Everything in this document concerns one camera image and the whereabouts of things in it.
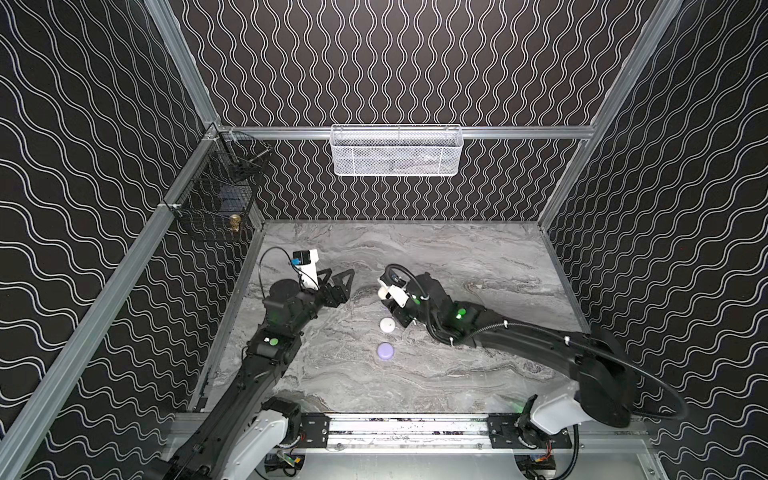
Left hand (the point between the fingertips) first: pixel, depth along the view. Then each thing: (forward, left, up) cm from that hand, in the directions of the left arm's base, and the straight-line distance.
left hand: (349, 271), depth 73 cm
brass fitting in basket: (+14, +34, +3) cm, 37 cm away
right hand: (+1, -10, -11) cm, 15 cm away
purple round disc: (-8, -8, -27) cm, 30 cm away
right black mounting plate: (-28, -39, -29) cm, 56 cm away
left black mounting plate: (-30, +8, -26) cm, 40 cm away
